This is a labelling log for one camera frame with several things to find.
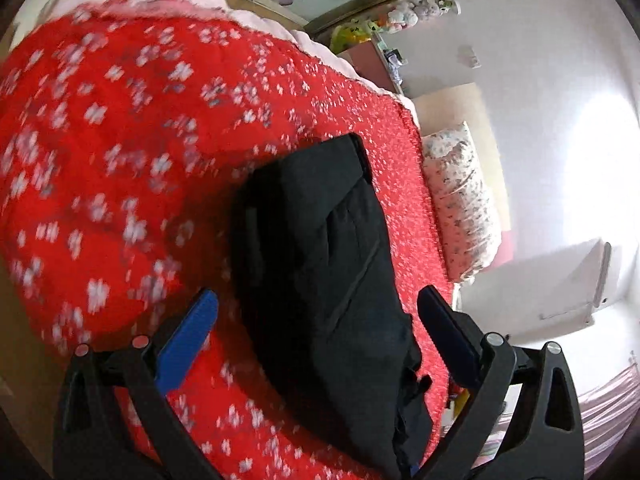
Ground green yellow toy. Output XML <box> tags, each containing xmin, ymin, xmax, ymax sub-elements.
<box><xmin>332</xmin><ymin>17</ymin><xmax>383</xmax><ymax>53</ymax></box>

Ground red floral bedspread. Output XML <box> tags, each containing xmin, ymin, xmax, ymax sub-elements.
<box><xmin>0</xmin><ymin>2</ymin><xmax>461</xmax><ymax>480</ymax></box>

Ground stack of plush toys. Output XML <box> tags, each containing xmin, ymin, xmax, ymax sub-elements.
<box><xmin>382</xmin><ymin>0</ymin><xmax>461</xmax><ymax>31</ymax></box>

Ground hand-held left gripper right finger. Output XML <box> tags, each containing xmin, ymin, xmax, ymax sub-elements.
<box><xmin>415</xmin><ymin>285</ymin><xmax>586</xmax><ymax>480</ymax></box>

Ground pink brown nightstand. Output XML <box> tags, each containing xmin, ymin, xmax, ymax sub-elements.
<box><xmin>337</xmin><ymin>35</ymin><xmax>408</xmax><ymax>98</ymax></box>

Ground white floral pillow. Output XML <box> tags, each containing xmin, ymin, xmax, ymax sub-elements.
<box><xmin>422</xmin><ymin>121</ymin><xmax>502</xmax><ymax>283</ymax></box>

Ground black pants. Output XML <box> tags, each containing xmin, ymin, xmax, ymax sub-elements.
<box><xmin>230</xmin><ymin>132</ymin><xmax>436</xmax><ymax>480</ymax></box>

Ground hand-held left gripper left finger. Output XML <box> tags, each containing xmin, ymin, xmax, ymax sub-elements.
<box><xmin>52</xmin><ymin>287</ymin><xmax>221</xmax><ymax>480</ymax></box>

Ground pink curtain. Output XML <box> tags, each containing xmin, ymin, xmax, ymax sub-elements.
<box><xmin>575</xmin><ymin>362</ymin><xmax>640</xmax><ymax>466</ymax></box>

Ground white air conditioner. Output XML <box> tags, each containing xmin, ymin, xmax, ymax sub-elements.
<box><xmin>537</xmin><ymin>240</ymin><xmax>613</xmax><ymax>326</ymax></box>

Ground yellow bag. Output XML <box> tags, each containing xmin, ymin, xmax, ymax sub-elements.
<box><xmin>447</xmin><ymin>387</ymin><xmax>471</xmax><ymax>421</ymax></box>

